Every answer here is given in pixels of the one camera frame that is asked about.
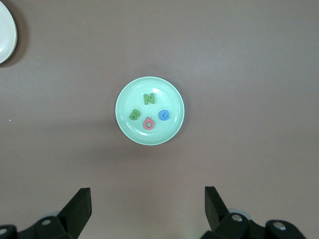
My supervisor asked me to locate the blue uppercase letter G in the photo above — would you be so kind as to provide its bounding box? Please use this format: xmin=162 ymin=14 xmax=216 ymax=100
xmin=158 ymin=110 xmax=171 ymax=122

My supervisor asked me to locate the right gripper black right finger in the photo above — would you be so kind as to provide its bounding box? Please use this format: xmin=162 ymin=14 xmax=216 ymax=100
xmin=200 ymin=186 xmax=306 ymax=239

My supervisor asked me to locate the light green plate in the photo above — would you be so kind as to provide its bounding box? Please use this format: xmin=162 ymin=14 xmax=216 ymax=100
xmin=115 ymin=76 xmax=185 ymax=146

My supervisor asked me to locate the red uppercase letter Q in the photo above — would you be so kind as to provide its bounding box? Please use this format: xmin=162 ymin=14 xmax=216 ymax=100
xmin=142 ymin=116 xmax=155 ymax=130

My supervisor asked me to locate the beige plate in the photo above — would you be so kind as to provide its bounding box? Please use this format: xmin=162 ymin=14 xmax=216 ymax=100
xmin=0 ymin=1 xmax=18 ymax=65

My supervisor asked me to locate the brown table cover cloth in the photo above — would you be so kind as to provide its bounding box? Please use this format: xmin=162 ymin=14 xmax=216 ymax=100
xmin=0 ymin=0 xmax=319 ymax=239

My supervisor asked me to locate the green uppercase letter B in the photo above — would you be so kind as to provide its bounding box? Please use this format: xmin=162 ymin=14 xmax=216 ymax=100
xmin=128 ymin=109 xmax=142 ymax=121

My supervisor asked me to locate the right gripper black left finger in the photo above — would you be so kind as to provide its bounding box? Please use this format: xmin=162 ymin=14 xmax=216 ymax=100
xmin=0 ymin=187 xmax=93 ymax=239

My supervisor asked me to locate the green uppercase letter N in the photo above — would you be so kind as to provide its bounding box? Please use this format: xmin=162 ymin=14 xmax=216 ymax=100
xmin=142 ymin=92 xmax=157 ymax=106

